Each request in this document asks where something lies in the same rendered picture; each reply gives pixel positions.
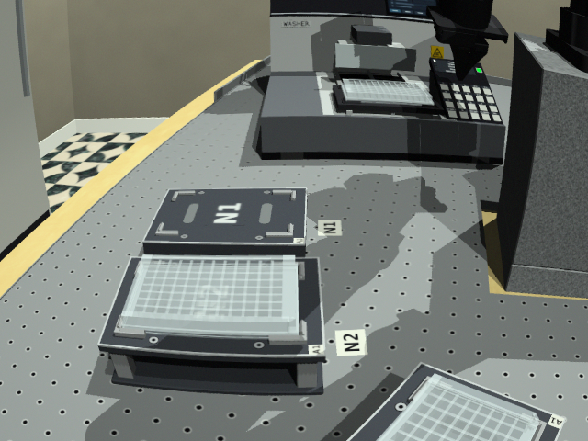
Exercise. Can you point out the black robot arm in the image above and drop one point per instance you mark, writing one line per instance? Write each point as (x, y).
(571, 40)

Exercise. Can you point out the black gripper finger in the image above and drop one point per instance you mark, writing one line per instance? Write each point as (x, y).
(461, 59)
(475, 56)

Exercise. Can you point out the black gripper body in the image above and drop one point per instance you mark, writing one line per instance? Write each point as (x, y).
(467, 24)

